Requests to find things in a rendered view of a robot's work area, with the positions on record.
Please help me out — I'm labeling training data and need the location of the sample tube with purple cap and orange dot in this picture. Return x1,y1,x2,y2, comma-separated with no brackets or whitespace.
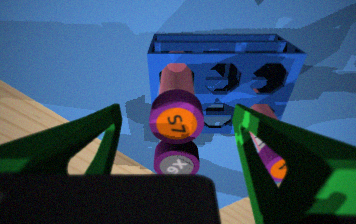
249,104,287,182
149,63,204,144

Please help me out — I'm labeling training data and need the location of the blue flat mat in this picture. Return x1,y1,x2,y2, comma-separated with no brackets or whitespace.
0,0,356,209

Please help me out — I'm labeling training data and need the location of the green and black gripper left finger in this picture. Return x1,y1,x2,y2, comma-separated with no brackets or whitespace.
0,103,122,175

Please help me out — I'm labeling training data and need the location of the blue tube rack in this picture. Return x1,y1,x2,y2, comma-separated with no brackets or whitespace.
147,34,307,134

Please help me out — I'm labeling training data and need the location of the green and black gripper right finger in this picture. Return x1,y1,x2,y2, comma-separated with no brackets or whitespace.
232,104,356,224

